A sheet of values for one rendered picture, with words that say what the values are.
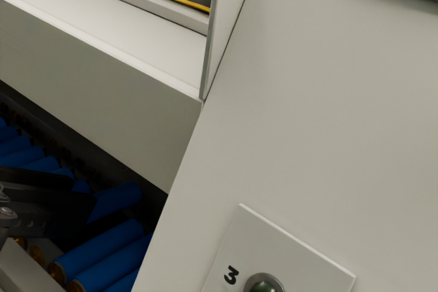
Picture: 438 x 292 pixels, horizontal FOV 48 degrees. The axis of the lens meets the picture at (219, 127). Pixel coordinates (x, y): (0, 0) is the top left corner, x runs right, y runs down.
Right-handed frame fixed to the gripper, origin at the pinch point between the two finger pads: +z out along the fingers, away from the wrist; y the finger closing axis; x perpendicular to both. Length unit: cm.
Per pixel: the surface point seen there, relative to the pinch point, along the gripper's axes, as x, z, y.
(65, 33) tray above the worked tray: -10.2, -7.1, -5.3
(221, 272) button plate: -6.0, -6.5, -16.1
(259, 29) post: -13.2, -7.5, -14.0
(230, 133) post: -9.9, -6.9, -14.4
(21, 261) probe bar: 3.4, 0.5, -1.0
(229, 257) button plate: -6.5, -6.6, -16.2
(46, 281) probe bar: 3.3, 0.7, -3.3
